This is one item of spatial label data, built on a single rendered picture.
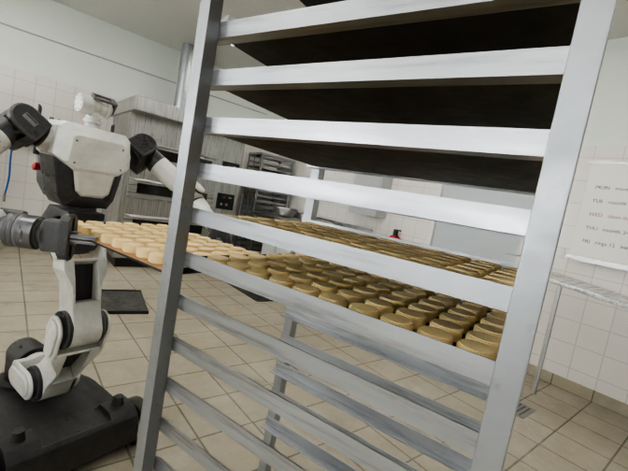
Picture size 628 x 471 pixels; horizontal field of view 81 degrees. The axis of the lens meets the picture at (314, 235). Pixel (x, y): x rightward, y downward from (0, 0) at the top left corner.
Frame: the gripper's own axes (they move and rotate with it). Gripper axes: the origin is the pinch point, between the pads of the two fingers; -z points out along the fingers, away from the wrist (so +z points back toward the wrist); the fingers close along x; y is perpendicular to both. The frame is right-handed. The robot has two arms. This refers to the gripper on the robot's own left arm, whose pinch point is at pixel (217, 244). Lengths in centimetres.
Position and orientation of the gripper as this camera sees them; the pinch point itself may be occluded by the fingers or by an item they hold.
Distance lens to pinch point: 134.3
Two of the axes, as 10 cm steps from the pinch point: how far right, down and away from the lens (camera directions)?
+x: 1.7, -9.8, -0.9
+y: 9.7, 1.5, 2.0
